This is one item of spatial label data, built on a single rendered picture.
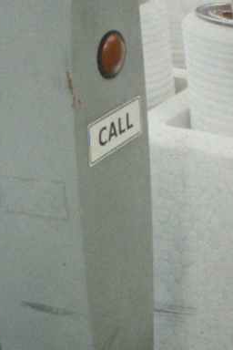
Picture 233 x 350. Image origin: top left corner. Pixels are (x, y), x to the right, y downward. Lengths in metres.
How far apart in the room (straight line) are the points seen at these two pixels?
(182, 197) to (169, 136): 0.04
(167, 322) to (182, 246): 0.06
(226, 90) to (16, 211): 0.17
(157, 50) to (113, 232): 0.19
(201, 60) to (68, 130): 0.16
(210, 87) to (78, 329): 0.18
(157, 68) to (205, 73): 0.06
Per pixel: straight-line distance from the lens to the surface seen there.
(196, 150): 0.67
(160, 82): 0.75
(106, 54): 0.55
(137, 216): 0.61
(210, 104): 0.69
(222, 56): 0.67
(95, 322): 0.59
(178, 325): 0.73
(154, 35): 0.74
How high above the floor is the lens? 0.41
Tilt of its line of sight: 22 degrees down
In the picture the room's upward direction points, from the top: 3 degrees counter-clockwise
